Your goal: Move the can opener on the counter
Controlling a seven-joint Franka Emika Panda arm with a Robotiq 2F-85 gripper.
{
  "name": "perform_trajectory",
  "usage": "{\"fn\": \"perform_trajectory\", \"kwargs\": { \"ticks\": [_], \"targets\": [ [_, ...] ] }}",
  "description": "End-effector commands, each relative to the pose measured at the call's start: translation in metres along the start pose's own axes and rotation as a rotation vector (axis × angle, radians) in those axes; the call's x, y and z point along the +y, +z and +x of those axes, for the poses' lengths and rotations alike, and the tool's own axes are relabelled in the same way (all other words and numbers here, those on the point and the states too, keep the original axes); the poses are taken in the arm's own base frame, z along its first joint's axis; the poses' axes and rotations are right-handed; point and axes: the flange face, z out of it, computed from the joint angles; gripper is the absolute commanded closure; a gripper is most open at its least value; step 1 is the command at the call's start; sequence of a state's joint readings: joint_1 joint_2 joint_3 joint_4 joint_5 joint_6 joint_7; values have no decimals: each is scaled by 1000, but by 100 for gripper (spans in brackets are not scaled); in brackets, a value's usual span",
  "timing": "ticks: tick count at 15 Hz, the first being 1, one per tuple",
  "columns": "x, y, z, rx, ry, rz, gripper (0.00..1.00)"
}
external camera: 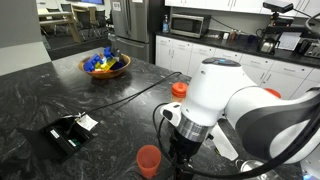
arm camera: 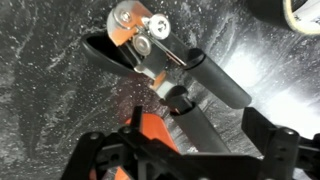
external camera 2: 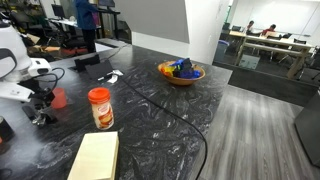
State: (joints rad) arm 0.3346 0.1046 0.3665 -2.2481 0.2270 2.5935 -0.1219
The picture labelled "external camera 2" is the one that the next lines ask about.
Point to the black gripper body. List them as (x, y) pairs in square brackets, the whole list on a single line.
[(42, 93)]

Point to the black cabinet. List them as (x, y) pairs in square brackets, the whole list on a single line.
[(308, 128)]

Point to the black can opener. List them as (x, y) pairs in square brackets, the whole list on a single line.
[(30, 113)]

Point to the orange plastic cup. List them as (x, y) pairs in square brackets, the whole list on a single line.
[(59, 99)]

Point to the long wooden meeting table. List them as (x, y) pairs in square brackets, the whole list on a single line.
[(270, 48)]

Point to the blue trash bin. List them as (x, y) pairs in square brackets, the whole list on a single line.
[(221, 50)]

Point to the dark blue toy piece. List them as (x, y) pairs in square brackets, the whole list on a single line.
[(195, 74)]

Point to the black standing desk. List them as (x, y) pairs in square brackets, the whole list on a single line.
[(110, 16)]

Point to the dark floor mat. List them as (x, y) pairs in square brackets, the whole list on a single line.
[(266, 86)]

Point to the standing person in blue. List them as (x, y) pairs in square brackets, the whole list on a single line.
[(86, 20)]

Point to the translucent storage box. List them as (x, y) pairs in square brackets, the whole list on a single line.
[(249, 61)]

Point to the black toy block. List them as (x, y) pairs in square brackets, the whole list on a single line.
[(185, 66)]

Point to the black box stand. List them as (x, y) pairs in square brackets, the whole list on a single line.
[(87, 60)]

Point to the seated person red shirt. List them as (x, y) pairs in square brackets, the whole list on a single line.
[(269, 30)]

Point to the light blue toy piece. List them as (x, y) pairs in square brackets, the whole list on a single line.
[(177, 62)]

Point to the black office chair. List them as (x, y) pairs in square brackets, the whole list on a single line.
[(299, 41)]

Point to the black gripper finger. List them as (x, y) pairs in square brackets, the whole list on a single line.
[(50, 118), (39, 108)]

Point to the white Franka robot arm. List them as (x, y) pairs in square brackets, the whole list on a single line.
[(13, 63)]

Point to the black flat tablet device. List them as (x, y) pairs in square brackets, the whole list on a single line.
[(99, 70)]

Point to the yellow toy piece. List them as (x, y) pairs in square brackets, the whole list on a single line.
[(169, 70)]

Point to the pale yellow wooden block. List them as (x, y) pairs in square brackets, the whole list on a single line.
[(96, 156)]

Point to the seated person dark hair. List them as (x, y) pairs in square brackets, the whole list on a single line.
[(250, 26)]

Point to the orange toy piece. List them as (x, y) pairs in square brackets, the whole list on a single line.
[(163, 70)]

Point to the brown wooden bowl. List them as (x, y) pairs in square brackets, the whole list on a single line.
[(181, 81)]

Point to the black computer monitor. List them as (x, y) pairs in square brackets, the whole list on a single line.
[(58, 10)]

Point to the white paper scrap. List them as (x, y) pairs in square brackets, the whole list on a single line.
[(113, 78)]

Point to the creamer bottle with orange lid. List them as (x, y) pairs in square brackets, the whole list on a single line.
[(101, 110)]

